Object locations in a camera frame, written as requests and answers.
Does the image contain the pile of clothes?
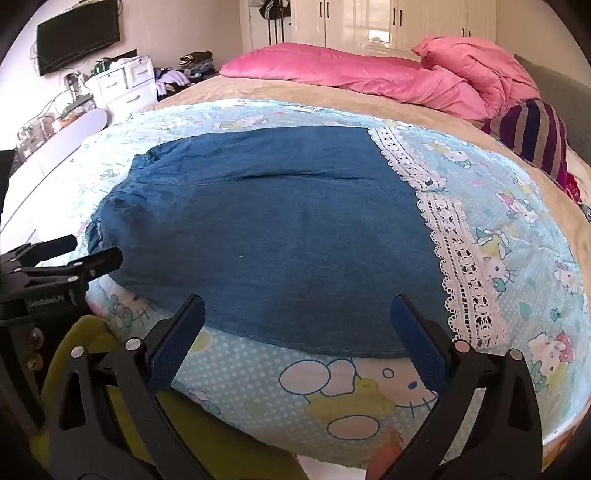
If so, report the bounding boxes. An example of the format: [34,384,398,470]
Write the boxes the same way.
[154,51,221,100]

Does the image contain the white wardrobe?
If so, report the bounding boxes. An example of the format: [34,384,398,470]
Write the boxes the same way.
[240,0,498,60]

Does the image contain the person's right hand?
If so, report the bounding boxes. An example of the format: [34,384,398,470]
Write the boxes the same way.
[367,428,406,480]

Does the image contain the person's left forearm green sleeve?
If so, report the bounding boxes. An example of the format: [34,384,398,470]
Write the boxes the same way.
[28,315,305,480]

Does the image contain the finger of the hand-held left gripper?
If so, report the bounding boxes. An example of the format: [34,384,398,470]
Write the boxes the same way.
[7,246,124,291]
[0,234,78,274]

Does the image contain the blue denim skirt lace hem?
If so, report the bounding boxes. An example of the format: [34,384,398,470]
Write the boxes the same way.
[95,126,511,358]

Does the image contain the grey headboard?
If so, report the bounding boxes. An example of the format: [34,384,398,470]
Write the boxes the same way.
[514,54,591,155]

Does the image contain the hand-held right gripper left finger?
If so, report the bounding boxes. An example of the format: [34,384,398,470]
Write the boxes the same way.
[39,294,211,480]

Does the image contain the red floral cloth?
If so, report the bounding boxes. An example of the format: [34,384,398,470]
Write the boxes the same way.
[558,150,591,219]

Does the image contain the cluttered side table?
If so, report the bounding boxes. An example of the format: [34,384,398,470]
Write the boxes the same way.
[15,69,99,160]

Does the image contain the dark hanging bags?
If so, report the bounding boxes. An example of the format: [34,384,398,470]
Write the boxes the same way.
[256,0,291,45]

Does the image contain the white oval board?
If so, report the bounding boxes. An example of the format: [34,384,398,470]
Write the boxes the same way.
[25,108,110,178]

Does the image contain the white drawer cabinet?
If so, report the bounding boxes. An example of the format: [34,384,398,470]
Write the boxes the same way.
[87,55,156,124]

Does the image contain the cartoon cat printed blanket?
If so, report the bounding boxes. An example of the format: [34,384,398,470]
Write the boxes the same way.
[74,98,591,462]

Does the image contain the purple striped cushion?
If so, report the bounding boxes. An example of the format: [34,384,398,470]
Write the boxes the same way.
[480,99,576,186]

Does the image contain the black wall television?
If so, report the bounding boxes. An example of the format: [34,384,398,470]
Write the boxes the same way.
[37,0,122,77]

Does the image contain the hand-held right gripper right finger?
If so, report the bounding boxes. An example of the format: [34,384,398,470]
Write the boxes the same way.
[388,294,544,480]

